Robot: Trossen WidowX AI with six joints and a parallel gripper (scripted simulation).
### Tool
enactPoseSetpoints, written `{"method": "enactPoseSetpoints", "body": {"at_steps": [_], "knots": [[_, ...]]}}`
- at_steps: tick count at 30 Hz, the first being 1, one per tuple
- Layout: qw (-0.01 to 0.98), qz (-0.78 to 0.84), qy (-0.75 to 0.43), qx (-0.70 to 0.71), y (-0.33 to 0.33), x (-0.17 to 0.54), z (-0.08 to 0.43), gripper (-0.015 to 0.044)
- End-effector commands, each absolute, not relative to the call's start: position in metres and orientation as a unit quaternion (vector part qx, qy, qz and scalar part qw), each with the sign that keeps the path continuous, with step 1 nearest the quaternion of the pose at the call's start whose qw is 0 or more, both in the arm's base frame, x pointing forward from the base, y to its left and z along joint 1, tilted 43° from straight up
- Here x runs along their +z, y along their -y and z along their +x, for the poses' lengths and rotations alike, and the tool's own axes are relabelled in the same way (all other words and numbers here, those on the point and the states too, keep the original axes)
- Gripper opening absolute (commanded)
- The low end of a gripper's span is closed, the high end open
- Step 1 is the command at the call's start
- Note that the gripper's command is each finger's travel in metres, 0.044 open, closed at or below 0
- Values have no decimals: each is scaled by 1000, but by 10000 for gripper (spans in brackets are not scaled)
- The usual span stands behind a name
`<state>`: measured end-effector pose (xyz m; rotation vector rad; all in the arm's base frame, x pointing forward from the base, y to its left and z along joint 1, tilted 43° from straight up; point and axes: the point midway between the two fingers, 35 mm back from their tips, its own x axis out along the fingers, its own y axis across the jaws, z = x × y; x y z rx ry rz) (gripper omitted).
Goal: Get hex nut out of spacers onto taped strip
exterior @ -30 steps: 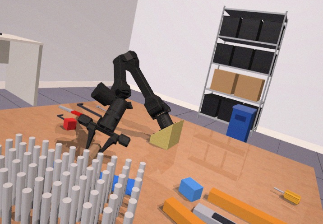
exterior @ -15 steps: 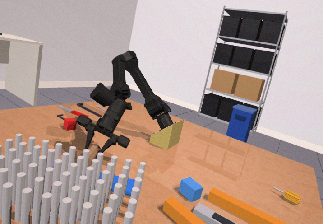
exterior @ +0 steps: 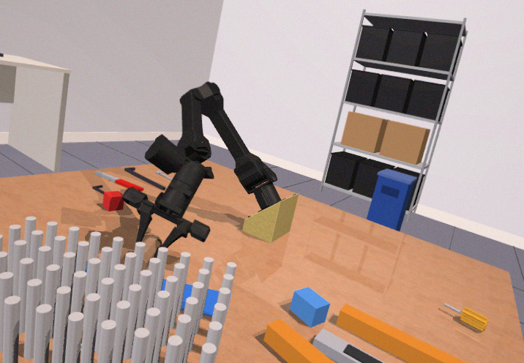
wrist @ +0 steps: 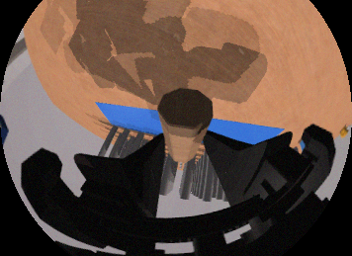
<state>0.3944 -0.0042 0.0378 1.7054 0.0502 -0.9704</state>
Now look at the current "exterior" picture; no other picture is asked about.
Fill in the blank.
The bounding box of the blue block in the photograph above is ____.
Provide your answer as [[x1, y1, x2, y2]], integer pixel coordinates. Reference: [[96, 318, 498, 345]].
[[289, 287, 330, 328]]

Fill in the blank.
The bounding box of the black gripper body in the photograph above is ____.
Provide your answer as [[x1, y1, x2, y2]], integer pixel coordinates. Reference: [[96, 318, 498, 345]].
[[122, 179, 210, 242]]

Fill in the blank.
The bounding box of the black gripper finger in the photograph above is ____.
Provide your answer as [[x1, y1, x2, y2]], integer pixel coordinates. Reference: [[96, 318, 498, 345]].
[[136, 208, 152, 242], [161, 226, 188, 248]]

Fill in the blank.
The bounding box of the red cube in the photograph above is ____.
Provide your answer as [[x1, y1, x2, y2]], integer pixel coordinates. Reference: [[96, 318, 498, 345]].
[[102, 191, 124, 212]]

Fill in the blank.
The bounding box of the white flat bar with dark grey inlay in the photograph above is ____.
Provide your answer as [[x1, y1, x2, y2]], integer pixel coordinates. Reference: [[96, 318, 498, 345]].
[[313, 329, 385, 363]]

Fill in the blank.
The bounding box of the blue flat strip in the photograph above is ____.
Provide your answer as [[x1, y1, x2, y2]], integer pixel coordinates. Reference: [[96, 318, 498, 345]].
[[162, 279, 219, 317]]

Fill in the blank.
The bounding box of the yellow-handled screwdriver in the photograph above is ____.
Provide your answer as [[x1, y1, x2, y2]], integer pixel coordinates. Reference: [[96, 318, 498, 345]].
[[444, 303, 488, 332]]

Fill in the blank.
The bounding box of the orange long bar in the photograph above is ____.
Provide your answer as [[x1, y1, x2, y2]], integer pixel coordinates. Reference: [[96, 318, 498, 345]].
[[264, 319, 334, 363], [336, 304, 466, 363]]

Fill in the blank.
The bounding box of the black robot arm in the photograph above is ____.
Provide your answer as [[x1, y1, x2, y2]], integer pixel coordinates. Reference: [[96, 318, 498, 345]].
[[144, 81, 285, 212]]

